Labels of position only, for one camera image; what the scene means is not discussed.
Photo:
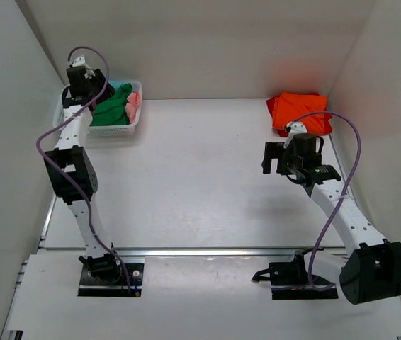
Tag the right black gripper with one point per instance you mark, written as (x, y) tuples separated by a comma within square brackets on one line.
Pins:
[(275, 151)]

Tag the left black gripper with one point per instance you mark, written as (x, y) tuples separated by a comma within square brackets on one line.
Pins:
[(99, 78)]

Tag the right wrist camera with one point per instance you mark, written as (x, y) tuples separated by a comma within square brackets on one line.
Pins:
[(295, 127)]

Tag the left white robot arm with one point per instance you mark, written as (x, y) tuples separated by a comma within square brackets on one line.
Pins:
[(73, 177)]

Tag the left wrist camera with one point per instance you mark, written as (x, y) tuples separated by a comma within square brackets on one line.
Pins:
[(79, 61)]

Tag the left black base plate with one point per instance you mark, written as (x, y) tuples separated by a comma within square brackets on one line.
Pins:
[(133, 280)]

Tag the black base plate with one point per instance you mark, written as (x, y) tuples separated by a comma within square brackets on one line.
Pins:
[(289, 281), (133, 280)]

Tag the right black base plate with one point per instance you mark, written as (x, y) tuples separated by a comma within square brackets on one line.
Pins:
[(289, 281)]

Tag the orange folded shirt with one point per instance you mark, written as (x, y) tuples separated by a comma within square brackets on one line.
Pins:
[(301, 111)]

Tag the white plastic basket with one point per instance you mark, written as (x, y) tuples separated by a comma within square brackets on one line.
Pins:
[(107, 130)]

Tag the pink shirt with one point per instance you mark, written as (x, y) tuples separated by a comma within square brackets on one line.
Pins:
[(134, 101)]

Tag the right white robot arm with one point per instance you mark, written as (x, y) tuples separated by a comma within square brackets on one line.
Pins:
[(371, 269)]

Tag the green polo shirt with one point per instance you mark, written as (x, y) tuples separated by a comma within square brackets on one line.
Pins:
[(113, 111)]

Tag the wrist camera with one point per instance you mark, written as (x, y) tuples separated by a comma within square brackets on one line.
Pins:
[(295, 127), (79, 61)]

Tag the light blue shirt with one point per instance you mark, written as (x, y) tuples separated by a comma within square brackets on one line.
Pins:
[(116, 84)]

